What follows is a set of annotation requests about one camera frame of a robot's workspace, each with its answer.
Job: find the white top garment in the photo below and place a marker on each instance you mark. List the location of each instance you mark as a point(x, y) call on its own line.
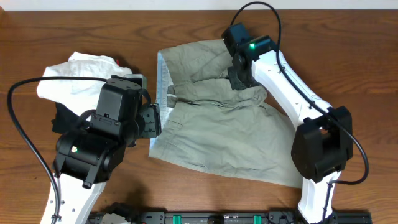
point(79, 96)

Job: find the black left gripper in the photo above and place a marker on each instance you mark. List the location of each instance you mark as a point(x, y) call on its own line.
point(150, 121)

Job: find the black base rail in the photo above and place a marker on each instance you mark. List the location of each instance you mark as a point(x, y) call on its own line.
point(122, 213)

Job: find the khaki grey shorts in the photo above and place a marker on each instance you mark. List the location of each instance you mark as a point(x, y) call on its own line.
point(209, 127)

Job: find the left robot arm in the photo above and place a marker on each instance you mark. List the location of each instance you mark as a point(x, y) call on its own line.
point(88, 153)

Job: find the black garment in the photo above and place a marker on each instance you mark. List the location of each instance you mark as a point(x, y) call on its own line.
point(64, 119)

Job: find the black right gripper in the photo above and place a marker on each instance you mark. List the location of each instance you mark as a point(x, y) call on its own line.
point(235, 82)

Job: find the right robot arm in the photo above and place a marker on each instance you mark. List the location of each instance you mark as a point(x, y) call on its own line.
point(320, 148)

